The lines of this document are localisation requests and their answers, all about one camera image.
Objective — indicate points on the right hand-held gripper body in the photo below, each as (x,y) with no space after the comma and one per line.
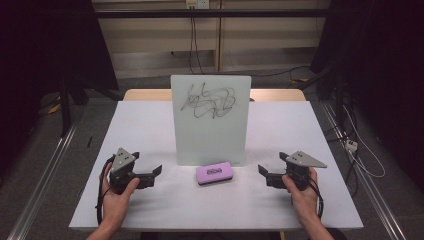
(298,173)

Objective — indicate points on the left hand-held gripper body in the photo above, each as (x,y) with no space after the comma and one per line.
(122,162)

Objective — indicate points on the purple whiteboard eraser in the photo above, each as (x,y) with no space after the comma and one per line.
(214,173)

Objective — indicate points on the frosted glass whiteboard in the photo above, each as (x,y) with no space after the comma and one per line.
(210,133)

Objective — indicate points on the person's right hand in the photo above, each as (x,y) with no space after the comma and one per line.
(305,203)

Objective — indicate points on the person's left hand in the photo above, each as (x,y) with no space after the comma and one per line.
(115,205)

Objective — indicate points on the white table cover sheet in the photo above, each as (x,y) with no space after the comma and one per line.
(143,140)

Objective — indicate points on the black pen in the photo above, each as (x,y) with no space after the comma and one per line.
(89,142)

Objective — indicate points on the white power strip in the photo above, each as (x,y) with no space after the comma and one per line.
(351,145)

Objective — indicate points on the wooden table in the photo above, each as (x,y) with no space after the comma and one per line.
(146,95)

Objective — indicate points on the black metal stand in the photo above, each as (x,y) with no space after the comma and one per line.
(65,106)

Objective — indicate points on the black curtain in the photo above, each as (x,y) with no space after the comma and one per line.
(383,50)
(40,50)

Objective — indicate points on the black horizontal bar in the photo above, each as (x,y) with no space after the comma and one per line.
(213,13)

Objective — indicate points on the aluminium floor rail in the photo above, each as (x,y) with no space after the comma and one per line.
(366,186)
(50,166)

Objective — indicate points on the white wall outlet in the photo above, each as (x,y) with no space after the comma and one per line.
(197,4)

